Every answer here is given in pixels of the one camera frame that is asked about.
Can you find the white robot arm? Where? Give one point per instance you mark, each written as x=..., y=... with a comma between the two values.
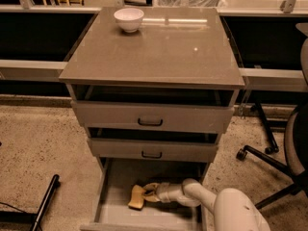
x=232, y=209

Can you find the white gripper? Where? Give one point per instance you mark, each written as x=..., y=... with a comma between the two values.
x=163, y=192

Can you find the grey drawer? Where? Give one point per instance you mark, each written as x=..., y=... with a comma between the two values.
x=119, y=176
x=172, y=118
x=153, y=150

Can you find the middle grey drawer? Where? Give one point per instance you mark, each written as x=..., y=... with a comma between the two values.
x=153, y=150

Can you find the top grey drawer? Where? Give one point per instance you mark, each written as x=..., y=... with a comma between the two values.
x=172, y=118

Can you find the grey metal rail frame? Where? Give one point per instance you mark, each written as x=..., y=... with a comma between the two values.
x=255, y=79

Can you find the black stand leg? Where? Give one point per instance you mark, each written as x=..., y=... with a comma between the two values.
x=273, y=147

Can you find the yellow sponge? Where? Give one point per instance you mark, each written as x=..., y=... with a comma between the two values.
x=137, y=200

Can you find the bottom grey drawer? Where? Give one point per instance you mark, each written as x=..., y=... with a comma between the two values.
x=119, y=176

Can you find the grey drawer cabinet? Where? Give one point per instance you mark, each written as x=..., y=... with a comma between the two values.
x=177, y=57

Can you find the black office chair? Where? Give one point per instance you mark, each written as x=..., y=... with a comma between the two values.
x=295, y=151

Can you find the white ceramic bowl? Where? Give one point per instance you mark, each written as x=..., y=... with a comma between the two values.
x=129, y=19

